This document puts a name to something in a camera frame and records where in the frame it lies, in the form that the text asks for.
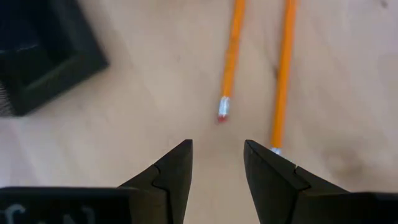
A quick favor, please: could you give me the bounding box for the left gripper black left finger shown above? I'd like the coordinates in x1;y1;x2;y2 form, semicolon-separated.
118;139;194;224

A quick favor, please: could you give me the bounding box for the yellow pencil with eraser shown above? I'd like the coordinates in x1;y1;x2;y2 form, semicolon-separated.
269;0;299;156
216;0;247;124

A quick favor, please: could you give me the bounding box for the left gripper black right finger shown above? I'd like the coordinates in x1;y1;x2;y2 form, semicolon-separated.
243;139;351;224

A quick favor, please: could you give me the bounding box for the black mesh desk organizer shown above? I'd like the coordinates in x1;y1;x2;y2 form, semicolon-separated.
0;0;109;118

